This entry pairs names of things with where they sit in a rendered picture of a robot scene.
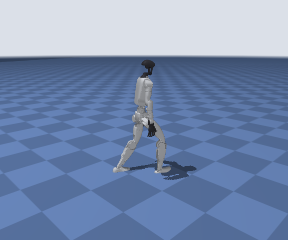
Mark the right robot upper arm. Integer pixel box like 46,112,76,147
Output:
144,80,153,106

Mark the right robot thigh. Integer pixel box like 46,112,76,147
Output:
141,117,165,148

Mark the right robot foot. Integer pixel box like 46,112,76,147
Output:
154,166,171,174

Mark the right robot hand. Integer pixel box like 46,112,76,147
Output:
147,120,157,137

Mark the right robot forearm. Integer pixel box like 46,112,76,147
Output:
146,100,154,124

